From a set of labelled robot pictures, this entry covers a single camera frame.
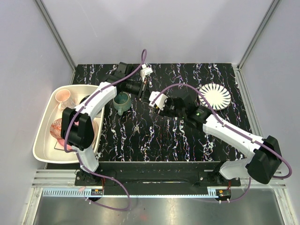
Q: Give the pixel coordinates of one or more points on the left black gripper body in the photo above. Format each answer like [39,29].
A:
[133,87]

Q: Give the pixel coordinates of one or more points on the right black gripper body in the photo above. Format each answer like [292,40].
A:
[169,109]

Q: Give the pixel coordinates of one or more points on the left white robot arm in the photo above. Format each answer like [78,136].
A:
[76,126]

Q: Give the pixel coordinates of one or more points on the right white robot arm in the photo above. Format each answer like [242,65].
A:
[262,155]

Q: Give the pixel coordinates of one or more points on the silver key bunch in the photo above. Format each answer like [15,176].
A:
[136,129]

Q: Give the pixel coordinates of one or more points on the green ceramic mug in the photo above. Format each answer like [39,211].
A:
[122,103]

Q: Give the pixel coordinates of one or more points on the blue striped white plate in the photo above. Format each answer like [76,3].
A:
[217,96]

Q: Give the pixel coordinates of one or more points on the black bowl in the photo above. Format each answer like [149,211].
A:
[83,99]

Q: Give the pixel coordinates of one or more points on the clear drinking glass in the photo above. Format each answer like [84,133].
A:
[68,103]

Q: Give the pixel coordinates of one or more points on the pink plastic cup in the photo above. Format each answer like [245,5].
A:
[62,95]

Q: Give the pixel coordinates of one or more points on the red patterned bowl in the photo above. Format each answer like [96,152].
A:
[55,128]

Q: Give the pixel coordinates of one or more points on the pink plate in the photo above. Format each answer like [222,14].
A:
[60,142]

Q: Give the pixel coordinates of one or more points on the cream plastic tray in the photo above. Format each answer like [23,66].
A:
[46,148]

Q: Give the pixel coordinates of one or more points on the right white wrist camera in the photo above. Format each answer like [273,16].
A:
[157,99]

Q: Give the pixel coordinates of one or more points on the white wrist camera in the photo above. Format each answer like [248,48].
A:
[145,71]
[157,99]

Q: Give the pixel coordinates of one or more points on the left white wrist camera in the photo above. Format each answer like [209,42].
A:
[145,71]

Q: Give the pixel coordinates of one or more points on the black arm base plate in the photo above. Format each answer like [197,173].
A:
[156,178]

